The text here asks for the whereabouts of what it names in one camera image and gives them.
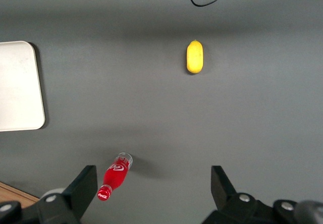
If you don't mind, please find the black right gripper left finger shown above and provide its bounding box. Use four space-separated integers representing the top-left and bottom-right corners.
0 165 98 224

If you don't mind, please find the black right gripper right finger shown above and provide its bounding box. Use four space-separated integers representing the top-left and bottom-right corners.
201 165 299 224

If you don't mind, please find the cream rectangular tray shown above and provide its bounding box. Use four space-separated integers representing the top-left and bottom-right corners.
0 40 46 133

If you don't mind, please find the wooden drawer cabinet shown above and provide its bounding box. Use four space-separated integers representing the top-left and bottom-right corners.
0 182 40 207

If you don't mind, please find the red cola bottle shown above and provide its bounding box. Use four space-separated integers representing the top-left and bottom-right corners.
97 152 134 202

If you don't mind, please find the dark grey table mat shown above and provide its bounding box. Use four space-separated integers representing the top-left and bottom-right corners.
0 0 323 224

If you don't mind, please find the yellow lemon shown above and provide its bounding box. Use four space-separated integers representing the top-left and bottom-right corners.
186 39 204 75

